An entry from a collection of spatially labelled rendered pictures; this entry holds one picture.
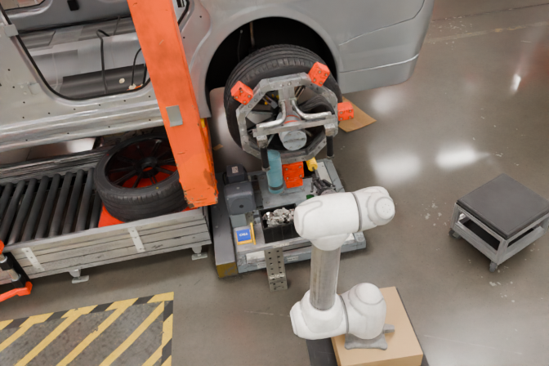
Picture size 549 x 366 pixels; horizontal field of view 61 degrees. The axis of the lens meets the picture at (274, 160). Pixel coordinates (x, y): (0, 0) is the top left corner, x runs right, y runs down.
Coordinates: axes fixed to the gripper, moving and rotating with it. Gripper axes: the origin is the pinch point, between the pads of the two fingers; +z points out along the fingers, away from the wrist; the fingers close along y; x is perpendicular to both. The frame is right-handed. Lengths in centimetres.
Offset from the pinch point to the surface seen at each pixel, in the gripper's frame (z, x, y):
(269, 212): 1.5, 13.5, 26.4
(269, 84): 19, -48, 12
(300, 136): 10.9, -20.6, 2.2
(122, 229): 39, 23, 108
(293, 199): 48, 37, 4
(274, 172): 19.6, 0.7, 17.2
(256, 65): 32, -56, 15
